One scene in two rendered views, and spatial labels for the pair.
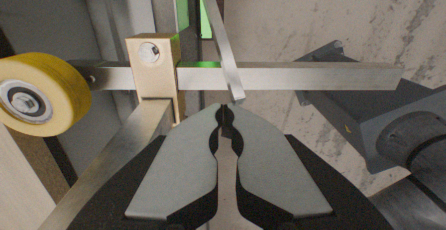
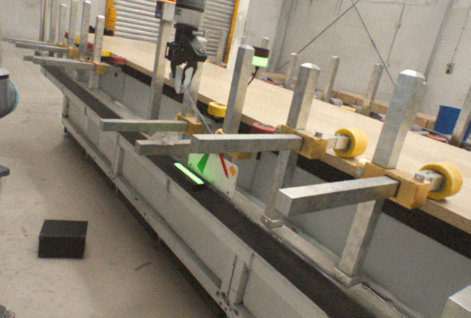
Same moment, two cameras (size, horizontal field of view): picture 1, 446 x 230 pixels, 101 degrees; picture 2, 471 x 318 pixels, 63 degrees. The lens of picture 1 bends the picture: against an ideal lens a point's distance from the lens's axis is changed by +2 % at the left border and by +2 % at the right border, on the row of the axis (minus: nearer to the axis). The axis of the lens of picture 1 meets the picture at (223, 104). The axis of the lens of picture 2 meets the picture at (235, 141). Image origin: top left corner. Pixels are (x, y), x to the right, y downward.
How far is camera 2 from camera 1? 1.20 m
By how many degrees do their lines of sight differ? 56
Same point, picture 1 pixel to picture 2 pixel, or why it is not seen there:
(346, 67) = (127, 123)
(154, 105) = (190, 112)
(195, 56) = (176, 160)
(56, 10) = (242, 164)
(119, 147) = (195, 92)
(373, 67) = (116, 123)
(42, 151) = not seen: hidden behind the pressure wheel
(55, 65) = (218, 112)
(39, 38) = not seen: hidden behind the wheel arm
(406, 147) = not seen: outside the picture
